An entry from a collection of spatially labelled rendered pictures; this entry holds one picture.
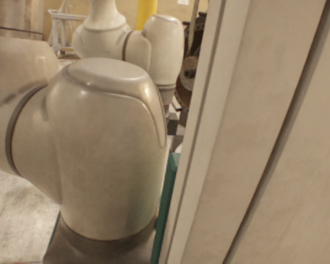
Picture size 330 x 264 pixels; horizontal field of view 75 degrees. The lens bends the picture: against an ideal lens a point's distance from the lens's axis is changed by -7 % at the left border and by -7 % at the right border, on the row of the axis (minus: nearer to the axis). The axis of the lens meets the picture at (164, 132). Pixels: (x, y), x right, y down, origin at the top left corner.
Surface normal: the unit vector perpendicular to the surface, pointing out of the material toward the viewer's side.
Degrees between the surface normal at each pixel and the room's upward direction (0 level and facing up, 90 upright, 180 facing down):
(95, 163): 89
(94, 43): 103
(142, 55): 90
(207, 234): 90
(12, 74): 66
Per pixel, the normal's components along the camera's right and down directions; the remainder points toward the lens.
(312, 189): 0.12, 0.47
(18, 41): 0.70, -0.35
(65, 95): -0.31, -0.16
